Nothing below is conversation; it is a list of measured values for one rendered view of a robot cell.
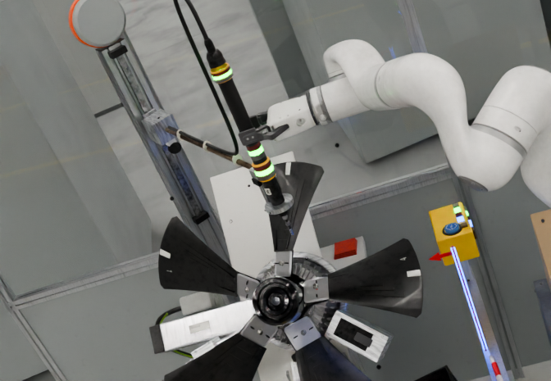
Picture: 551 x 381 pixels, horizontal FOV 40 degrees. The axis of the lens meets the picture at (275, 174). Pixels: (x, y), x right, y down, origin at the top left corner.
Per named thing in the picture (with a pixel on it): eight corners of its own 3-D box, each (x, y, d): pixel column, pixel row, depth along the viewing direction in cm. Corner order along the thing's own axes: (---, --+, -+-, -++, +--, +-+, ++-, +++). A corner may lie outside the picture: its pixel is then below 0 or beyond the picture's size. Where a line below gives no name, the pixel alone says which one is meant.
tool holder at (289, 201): (257, 207, 181) (241, 174, 176) (280, 192, 183) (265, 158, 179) (275, 218, 173) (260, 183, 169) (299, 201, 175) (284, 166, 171)
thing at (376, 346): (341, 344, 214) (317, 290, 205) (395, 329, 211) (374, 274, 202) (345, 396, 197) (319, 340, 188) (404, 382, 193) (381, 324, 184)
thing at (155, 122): (150, 141, 230) (138, 117, 226) (169, 129, 232) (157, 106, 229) (163, 147, 221) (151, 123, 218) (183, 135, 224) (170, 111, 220)
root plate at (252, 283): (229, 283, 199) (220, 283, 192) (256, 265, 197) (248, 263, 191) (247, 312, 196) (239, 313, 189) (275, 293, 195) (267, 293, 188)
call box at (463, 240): (437, 238, 225) (427, 210, 220) (470, 229, 223) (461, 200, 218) (446, 270, 211) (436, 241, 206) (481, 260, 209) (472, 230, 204)
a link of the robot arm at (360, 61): (357, 30, 136) (311, 52, 165) (384, 115, 137) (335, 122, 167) (401, 15, 137) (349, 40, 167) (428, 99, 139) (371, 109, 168)
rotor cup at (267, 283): (250, 292, 199) (234, 292, 186) (294, 261, 197) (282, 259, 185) (279, 340, 195) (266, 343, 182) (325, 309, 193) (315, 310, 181)
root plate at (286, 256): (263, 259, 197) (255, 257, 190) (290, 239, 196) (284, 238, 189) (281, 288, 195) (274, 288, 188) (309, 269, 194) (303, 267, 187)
